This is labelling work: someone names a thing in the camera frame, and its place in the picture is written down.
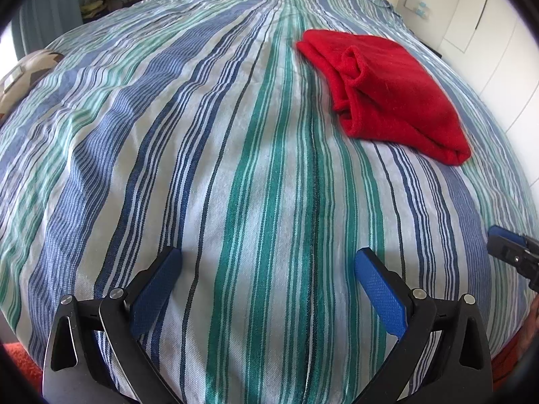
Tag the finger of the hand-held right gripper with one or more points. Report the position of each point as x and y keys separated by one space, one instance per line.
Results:
x=507 y=235

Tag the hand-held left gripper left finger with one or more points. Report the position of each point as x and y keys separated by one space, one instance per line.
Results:
x=153 y=290

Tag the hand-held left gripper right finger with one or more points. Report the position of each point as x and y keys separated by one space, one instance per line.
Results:
x=381 y=295

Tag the red sweater with white dog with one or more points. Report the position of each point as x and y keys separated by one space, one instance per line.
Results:
x=400 y=101

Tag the blue green striped bed cover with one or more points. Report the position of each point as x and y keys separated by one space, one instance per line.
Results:
x=236 y=155

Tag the dark bedside table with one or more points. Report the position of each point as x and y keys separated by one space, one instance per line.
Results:
x=431 y=50

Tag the white wardrobe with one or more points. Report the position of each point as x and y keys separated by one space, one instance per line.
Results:
x=488 y=29

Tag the geometric patterned pillow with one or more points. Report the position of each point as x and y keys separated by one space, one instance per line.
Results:
x=29 y=92

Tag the small silver phone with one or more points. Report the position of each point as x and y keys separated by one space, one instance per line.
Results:
x=12 y=79

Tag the blue curtain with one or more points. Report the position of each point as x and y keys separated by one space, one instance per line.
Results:
x=42 y=25

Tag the yellow green cloth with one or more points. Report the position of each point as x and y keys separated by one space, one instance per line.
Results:
x=92 y=8

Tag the wall socket panel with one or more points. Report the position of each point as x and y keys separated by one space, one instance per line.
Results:
x=417 y=8

